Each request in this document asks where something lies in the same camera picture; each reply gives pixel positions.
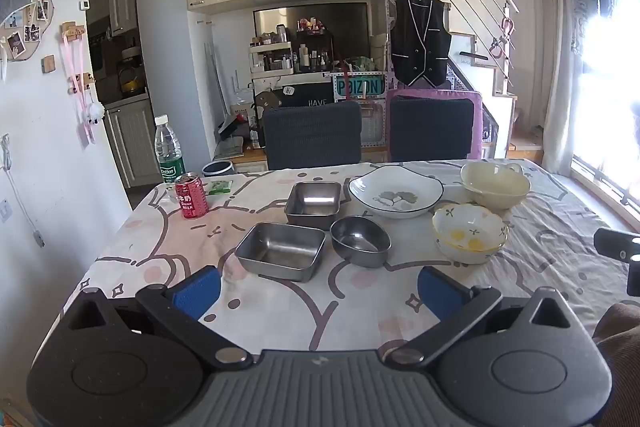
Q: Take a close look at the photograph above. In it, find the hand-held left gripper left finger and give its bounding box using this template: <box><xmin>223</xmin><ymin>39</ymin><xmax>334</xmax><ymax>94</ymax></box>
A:
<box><xmin>62</xmin><ymin>266</ymin><xmax>254</xmax><ymax>369</ymax></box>

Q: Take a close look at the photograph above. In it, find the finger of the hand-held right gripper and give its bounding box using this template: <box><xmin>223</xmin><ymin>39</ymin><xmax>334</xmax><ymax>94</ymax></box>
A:
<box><xmin>594</xmin><ymin>227</ymin><xmax>640</xmax><ymax>295</ymax></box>

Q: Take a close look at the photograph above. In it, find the teal sign plate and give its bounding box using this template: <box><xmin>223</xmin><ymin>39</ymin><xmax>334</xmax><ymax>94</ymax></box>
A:
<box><xmin>334</xmin><ymin>74</ymin><xmax>387</xmax><ymax>100</ymax></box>

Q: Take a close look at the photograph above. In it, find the small square steel bowl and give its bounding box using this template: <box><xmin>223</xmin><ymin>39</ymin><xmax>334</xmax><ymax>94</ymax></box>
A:
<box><xmin>284</xmin><ymin>181</ymin><xmax>342</xmax><ymax>230</ymax></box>

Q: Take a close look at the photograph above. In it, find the white plate with dark rim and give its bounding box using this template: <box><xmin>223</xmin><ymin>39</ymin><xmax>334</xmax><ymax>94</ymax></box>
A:
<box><xmin>348</xmin><ymin>165</ymin><xmax>445</xmax><ymax>220</ymax></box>

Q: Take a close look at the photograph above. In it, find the white curtain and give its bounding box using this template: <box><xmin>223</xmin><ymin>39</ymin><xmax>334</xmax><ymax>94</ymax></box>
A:
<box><xmin>530</xmin><ymin>0</ymin><xmax>588</xmax><ymax>172</ymax></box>

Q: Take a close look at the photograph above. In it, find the red drink can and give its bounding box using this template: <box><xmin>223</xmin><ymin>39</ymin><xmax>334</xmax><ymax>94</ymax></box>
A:
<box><xmin>174</xmin><ymin>173</ymin><xmax>210</xmax><ymax>221</ymax></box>

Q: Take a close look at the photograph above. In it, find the wooden bedside table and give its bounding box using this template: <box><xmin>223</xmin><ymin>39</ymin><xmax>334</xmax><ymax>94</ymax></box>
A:
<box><xmin>445</xmin><ymin>32</ymin><xmax>546</xmax><ymax>160</ymax></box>

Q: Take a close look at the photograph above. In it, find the large square steel tray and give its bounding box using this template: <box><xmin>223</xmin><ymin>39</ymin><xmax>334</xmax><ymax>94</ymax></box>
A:
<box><xmin>234</xmin><ymin>222</ymin><xmax>327</xmax><ymax>284</ymax></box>

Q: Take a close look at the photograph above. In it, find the pink hanging ribbon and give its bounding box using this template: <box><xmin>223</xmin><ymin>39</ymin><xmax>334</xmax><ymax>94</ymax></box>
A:
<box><xmin>61</xmin><ymin>22</ymin><xmax>105</xmax><ymax>144</ymax></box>

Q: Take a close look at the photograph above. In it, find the floral ceramic bowl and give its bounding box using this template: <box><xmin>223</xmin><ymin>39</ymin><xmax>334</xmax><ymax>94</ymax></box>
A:
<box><xmin>432</xmin><ymin>203</ymin><xmax>509</xmax><ymax>265</ymax></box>

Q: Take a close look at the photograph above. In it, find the beige kitchen base cabinet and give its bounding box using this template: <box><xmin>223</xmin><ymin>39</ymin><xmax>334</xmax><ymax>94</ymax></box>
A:
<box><xmin>102</xmin><ymin>99</ymin><xmax>163</xmax><ymax>188</ymax></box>

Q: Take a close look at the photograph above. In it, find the clear plastic water bottle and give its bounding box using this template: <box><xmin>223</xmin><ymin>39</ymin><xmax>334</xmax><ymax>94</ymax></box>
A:
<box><xmin>154</xmin><ymin>114</ymin><xmax>187</xmax><ymax>185</ymax></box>

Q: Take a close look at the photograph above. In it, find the bear print tablecloth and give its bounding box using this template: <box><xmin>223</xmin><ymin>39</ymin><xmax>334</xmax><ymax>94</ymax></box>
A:
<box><xmin>62</xmin><ymin>159</ymin><xmax>640</xmax><ymax>358</ymax></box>

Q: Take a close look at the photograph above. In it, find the black vest with white trim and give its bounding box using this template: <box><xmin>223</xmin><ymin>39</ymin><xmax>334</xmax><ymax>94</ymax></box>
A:
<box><xmin>390</xmin><ymin>0</ymin><xmax>452</xmax><ymax>88</ymax></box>

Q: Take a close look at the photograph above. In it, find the beige kitchen wall cabinet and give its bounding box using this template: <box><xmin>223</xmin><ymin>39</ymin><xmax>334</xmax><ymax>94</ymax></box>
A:
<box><xmin>107</xmin><ymin>0</ymin><xmax>138</xmax><ymax>36</ymax></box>

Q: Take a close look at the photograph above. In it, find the cream bowl with handles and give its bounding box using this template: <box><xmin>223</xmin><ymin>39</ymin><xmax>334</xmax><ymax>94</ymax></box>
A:
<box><xmin>460</xmin><ymin>161</ymin><xmax>532</xmax><ymax>210</ymax></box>

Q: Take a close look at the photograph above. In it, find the photo collage wall board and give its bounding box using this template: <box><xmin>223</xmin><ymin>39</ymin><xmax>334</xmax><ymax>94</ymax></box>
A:
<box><xmin>0</xmin><ymin>0</ymin><xmax>53</xmax><ymax>62</ymax></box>

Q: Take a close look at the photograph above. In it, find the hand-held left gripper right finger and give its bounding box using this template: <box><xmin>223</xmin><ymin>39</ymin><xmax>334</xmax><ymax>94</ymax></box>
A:
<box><xmin>382</xmin><ymin>266</ymin><xmax>576</xmax><ymax>369</ymax></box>

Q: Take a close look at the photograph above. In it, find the white cosmetics rack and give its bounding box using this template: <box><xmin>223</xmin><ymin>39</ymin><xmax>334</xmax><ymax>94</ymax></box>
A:
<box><xmin>249</xmin><ymin>41</ymin><xmax>295</xmax><ymax>75</ymax></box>

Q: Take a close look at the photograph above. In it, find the oval steel bowl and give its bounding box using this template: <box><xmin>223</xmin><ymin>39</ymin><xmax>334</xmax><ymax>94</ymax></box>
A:
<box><xmin>330</xmin><ymin>215</ymin><xmax>392</xmax><ymax>269</ymax></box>

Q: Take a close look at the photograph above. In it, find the window frame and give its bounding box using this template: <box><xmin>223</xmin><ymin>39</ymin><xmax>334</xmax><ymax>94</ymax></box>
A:
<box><xmin>570</xmin><ymin>147</ymin><xmax>640</xmax><ymax>230</ymax></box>

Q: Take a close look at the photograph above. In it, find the person's clothed leg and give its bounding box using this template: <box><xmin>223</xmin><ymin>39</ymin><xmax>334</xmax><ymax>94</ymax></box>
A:
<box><xmin>592</xmin><ymin>302</ymin><xmax>640</xmax><ymax>427</ymax></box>

